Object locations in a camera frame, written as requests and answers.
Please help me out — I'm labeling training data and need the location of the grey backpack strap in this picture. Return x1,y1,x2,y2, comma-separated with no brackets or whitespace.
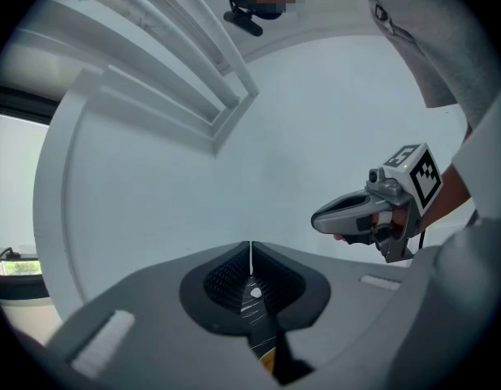
371,1,418,54

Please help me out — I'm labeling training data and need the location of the person's right forearm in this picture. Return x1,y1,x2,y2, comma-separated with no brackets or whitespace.
419,163,473,236

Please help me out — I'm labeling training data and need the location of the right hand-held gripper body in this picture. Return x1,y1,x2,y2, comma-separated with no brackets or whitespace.
365,141,443,265

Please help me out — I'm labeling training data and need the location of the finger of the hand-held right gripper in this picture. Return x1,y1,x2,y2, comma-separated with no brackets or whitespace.
310,201,394,235
326,188,374,208

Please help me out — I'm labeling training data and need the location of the dark framed window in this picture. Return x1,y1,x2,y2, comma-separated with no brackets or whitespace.
0,85,60,300

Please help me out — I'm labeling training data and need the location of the yellow tray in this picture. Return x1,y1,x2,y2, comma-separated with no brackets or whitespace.
259,347,279,377

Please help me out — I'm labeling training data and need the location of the person's right hand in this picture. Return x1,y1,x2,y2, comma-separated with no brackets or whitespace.
332,207,409,246

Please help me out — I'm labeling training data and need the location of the person's grey shirt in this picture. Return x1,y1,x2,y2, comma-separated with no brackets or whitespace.
335,0,501,132

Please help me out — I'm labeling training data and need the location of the black head camera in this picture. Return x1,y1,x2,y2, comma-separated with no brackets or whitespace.
223,0,264,38

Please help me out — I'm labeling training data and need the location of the white roller blind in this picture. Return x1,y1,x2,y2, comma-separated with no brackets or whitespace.
0,111,50,255

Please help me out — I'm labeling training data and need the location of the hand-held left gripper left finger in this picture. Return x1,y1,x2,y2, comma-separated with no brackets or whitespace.
42,240,282,390

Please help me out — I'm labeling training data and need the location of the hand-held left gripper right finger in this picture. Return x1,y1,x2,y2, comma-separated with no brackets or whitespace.
251,240,413,390

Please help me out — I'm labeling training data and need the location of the black marble round table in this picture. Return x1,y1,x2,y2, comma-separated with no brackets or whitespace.
238,275,284,361

